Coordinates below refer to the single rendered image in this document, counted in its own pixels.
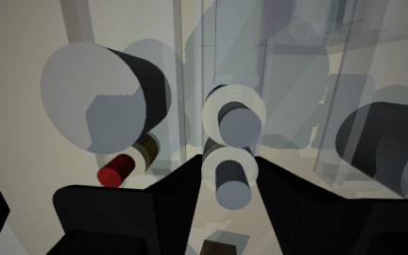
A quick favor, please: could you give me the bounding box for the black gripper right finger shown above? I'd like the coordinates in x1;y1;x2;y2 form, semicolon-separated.
254;156;408;255

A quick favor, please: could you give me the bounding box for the brown block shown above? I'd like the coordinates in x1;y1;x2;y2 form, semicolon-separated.
199;240;237;255

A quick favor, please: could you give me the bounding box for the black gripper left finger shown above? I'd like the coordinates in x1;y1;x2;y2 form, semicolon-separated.
52;154;203;255

